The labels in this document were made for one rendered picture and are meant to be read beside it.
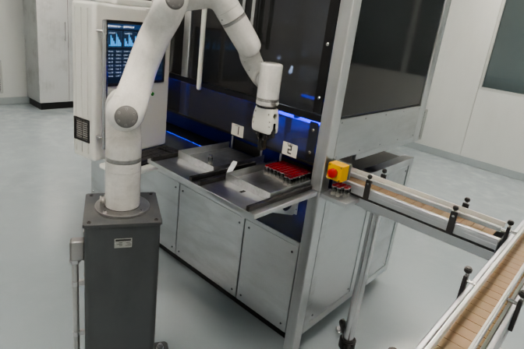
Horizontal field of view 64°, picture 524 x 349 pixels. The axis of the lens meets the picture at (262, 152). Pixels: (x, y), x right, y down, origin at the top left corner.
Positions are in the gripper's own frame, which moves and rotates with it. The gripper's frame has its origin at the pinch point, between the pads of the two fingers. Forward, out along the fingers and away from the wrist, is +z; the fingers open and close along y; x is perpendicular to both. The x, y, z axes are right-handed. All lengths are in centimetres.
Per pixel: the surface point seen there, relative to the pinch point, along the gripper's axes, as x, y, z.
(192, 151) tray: -10, 54, 21
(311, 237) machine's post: -28, -12, 44
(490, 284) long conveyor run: -5, -87, 17
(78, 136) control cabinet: 27, 96, 20
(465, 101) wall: -488, 68, 28
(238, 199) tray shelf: 7.8, 2.1, 22.4
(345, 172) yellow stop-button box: -30.4, -21.6, 10.3
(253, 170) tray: -19.0, 19.6, 21.3
